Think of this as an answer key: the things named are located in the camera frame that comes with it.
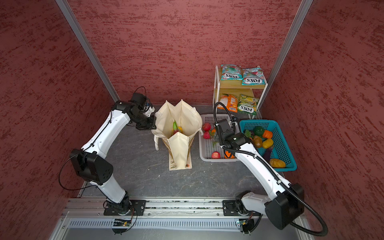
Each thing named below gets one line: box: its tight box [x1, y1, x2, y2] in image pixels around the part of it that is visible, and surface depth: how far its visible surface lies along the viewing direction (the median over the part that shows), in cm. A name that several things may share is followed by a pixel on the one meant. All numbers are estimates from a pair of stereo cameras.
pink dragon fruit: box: [172, 119, 179, 135], surface depth 99 cm
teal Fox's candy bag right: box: [241, 65, 266, 86], surface depth 89 cm
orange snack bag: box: [217, 93, 238, 113], surface depth 101 cm
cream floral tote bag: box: [151, 99, 204, 171], surface depth 87 cm
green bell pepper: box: [254, 126, 265, 137], surface depth 99 cm
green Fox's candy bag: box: [238, 94, 260, 115], surface depth 99 cm
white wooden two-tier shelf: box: [212, 65, 269, 120], surface depth 90 cm
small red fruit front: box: [211, 151, 221, 159], surface depth 91 cm
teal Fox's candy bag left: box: [220, 64, 244, 81], surface depth 92 cm
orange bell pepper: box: [263, 130, 273, 139], surface depth 99 cm
